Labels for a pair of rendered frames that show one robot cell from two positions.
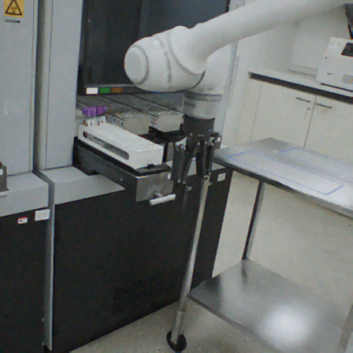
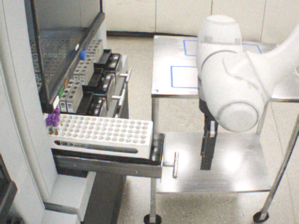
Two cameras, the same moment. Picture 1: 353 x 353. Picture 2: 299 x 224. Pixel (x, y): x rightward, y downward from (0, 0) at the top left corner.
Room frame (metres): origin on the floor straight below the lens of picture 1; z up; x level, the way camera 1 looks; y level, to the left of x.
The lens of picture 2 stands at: (0.55, 0.51, 1.49)
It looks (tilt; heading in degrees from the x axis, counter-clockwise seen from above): 38 degrees down; 322
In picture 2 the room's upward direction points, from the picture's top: straight up
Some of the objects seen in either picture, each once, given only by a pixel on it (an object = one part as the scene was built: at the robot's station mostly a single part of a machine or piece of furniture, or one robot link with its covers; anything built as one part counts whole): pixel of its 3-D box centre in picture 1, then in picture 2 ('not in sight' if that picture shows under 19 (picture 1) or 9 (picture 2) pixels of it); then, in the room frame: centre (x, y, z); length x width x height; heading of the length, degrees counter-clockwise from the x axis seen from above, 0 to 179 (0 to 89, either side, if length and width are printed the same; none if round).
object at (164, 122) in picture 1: (167, 122); (86, 72); (1.51, 0.05, 0.85); 0.12 x 0.02 x 0.06; 136
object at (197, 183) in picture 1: (196, 190); (206, 146); (1.03, -0.06, 0.80); 0.03 x 0.01 x 0.07; 47
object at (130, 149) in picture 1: (117, 144); (97, 136); (1.21, 0.18, 0.83); 0.30 x 0.10 x 0.06; 46
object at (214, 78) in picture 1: (204, 57); (220, 49); (1.00, -0.03, 1.14); 0.13 x 0.11 x 0.16; 142
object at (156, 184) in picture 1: (91, 148); (57, 145); (1.31, 0.27, 0.78); 0.73 x 0.14 x 0.09; 46
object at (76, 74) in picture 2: (163, 120); (80, 72); (1.53, 0.06, 0.85); 0.12 x 0.02 x 0.06; 136
